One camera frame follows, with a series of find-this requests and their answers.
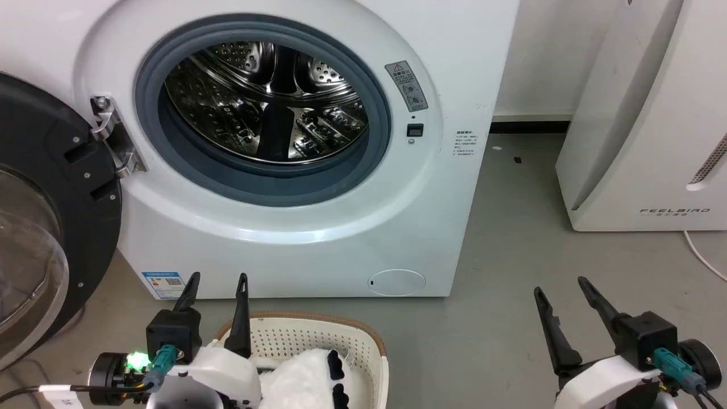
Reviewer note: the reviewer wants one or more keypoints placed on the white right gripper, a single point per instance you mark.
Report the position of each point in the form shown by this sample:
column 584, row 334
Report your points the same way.
column 602, row 383

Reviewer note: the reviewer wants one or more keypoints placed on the grey warning sticker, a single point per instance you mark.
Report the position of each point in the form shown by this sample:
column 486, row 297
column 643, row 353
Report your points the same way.
column 408, row 85

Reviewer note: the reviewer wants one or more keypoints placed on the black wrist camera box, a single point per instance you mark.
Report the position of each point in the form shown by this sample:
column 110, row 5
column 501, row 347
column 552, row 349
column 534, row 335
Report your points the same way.
column 647, row 338
column 173, row 335

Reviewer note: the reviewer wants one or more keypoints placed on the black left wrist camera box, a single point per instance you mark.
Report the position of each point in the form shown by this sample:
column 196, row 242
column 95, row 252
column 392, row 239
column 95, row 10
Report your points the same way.
column 173, row 335

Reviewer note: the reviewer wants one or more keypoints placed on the stainless steel washing machine drum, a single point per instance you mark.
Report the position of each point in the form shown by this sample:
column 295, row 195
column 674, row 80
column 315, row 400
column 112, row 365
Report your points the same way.
column 227, row 113

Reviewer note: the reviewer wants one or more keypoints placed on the white Feelbird appliance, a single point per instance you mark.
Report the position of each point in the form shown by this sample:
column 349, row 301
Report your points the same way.
column 636, row 142

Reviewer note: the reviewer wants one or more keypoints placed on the small printed text label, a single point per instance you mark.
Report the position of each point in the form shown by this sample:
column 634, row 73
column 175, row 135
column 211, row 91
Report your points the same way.
column 466, row 144

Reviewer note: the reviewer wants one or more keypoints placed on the washing machine door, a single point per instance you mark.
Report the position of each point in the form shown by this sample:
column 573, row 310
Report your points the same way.
column 85, row 227

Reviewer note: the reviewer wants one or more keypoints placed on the blue energy label sticker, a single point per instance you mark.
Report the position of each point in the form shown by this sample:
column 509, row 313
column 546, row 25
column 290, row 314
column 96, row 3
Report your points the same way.
column 162, row 284

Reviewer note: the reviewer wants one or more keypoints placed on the grey rubber door gasket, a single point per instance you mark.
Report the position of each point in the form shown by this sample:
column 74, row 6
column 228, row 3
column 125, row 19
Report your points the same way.
column 227, row 183

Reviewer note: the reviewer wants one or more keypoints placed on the metal washing machine door hinge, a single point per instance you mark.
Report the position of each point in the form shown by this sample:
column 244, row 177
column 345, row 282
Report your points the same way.
column 116, row 142

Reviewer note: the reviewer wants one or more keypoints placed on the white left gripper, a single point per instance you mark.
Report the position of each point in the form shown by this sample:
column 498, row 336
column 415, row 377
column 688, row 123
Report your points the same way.
column 227, row 378

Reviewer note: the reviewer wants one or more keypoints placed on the black door latch slot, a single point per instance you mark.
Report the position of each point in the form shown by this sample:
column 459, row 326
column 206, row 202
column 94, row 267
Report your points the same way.
column 415, row 130

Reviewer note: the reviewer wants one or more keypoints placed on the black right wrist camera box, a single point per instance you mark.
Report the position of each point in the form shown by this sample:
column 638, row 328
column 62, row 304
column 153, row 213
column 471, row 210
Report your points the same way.
column 647, row 338

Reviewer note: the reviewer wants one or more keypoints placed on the white plastic laundry basket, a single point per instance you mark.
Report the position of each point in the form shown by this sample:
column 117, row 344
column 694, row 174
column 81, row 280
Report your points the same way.
column 295, row 338

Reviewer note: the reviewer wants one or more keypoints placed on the white front-load washing machine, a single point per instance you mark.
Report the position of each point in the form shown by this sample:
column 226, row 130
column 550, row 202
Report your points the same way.
column 443, row 227

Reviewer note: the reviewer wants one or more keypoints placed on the white black plush toy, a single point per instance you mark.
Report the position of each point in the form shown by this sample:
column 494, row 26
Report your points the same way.
column 301, row 380

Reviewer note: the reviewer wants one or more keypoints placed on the oval white filter cover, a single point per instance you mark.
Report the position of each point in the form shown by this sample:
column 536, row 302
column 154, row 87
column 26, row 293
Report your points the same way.
column 396, row 282

